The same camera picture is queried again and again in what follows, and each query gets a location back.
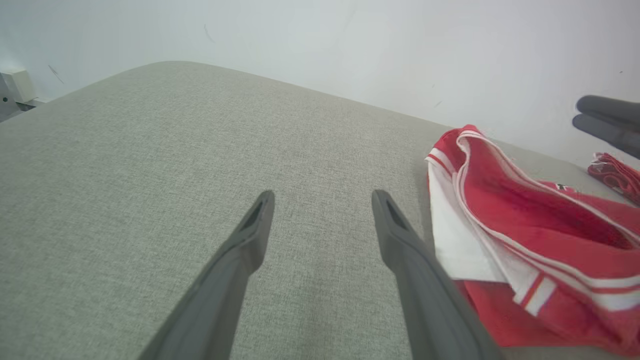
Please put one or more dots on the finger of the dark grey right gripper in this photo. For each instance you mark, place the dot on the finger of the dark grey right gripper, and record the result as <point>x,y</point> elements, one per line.
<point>615,109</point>
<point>615,132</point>

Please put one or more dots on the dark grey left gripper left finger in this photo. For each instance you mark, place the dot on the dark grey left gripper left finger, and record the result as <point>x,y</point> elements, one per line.
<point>215,310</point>

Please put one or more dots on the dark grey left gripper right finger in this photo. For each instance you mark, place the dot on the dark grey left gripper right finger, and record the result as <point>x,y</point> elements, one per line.
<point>435,315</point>

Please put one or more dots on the red and white jersey garment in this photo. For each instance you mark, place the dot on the red and white jersey garment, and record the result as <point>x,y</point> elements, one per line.
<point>525,210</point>

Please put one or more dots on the grey fabric sofa cushion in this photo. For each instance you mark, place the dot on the grey fabric sofa cushion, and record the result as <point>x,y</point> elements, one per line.
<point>150,165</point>

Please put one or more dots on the grey metal frame leg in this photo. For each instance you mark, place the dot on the grey metal frame leg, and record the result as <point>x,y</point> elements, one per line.
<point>6,102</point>

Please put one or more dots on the white wall box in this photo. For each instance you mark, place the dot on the white wall box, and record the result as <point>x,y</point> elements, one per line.
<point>22,85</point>

